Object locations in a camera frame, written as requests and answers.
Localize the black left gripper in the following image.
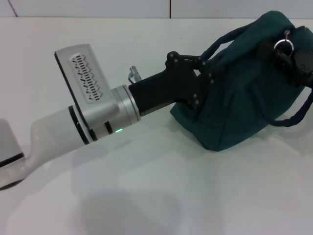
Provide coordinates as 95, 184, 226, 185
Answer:
128, 50, 216, 117

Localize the metal zipper pull ring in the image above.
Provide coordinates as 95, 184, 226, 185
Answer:
273, 29, 294, 54

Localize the dark teal insulated bag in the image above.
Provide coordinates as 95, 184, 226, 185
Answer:
170, 10, 313, 153

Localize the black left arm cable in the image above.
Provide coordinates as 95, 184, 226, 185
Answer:
127, 65, 143, 83

